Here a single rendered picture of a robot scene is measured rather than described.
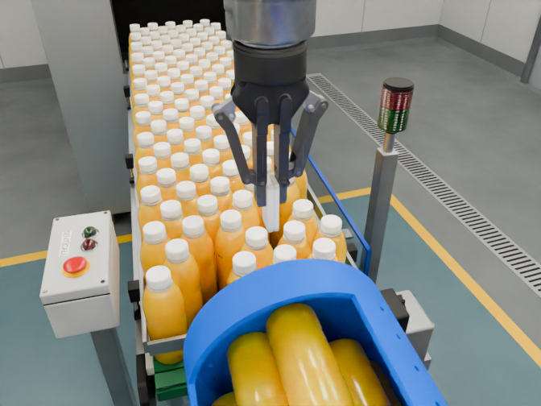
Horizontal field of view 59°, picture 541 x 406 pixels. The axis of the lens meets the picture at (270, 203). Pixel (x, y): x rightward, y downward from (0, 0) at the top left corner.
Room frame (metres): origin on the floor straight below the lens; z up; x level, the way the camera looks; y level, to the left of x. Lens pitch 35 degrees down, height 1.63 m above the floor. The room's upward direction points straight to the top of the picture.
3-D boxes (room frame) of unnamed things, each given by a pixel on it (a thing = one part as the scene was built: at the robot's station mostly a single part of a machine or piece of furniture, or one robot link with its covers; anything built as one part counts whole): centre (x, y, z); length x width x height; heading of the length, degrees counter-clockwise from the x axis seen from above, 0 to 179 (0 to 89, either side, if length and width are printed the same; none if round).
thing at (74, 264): (0.57, 0.31, 1.11); 0.04 x 0.04 x 0.01
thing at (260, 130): (0.48, 0.01, 1.37); 0.04 x 0.01 x 0.11; 14
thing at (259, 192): (0.48, 0.02, 1.31); 0.03 x 0.01 x 0.05; 104
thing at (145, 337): (1.29, 0.41, 0.96); 1.60 x 0.01 x 0.03; 14
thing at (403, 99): (0.95, -0.26, 1.23); 0.06 x 0.06 x 0.04
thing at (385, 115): (0.95, -0.26, 1.18); 0.06 x 0.06 x 0.05
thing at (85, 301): (0.61, 0.32, 1.05); 0.20 x 0.10 x 0.10; 14
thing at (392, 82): (0.95, -0.26, 1.18); 0.06 x 0.06 x 0.16
